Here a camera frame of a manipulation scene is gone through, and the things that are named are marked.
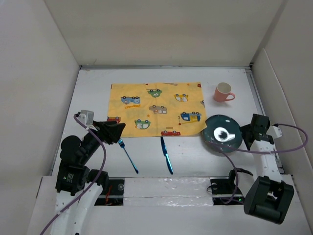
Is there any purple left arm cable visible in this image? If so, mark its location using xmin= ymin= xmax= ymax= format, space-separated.
xmin=39 ymin=114 xmax=107 ymax=235

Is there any dark teal ceramic plate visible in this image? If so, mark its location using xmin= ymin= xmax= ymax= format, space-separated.
xmin=201 ymin=115 xmax=243 ymax=153

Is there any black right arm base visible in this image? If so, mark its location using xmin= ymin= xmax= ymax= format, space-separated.
xmin=207 ymin=168 xmax=254 ymax=207

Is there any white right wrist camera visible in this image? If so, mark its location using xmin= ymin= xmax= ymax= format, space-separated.
xmin=267 ymin=125 xmax=283 ymax=140

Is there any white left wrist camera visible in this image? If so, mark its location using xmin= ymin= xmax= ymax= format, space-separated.
xmin=74 ymin=110 xmax=96 ymax=130

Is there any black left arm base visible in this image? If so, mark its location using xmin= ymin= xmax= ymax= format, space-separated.
xmin=94 ymin=178 xmax=125 ymax=206

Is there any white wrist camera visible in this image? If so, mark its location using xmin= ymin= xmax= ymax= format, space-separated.
xmin=267 ymin=125 xmax=283 ymax=140
xmin=74 ymin=110 xmax=96 ymax=130

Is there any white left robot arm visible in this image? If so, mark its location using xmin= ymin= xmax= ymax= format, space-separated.
xmin=46 ymin=116 xmax=126 ymax=235

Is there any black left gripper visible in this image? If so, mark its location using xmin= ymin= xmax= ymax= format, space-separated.
xmin=79 ymin=118 xmax=125 ymax=163

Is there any pink ceramic mug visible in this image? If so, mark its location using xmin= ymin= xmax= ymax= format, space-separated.
xmin=213 ymin=82 xmax=236 ymax=102

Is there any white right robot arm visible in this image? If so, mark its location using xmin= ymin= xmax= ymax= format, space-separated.
xmin=240 ymin=114 xmax=294 ymax=224

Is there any blue metal fork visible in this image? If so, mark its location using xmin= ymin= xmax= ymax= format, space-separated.
xmin=118 ymin=139 xmax=139 ymax=174

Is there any yellow vehicle print cloth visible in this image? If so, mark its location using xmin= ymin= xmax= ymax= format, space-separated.
xmin=108 ymin=82 xmax=207 ymax=138

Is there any blue metal knife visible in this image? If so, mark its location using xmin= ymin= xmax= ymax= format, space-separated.
xmin=160 ymin=137 xmax=174 ymax=175

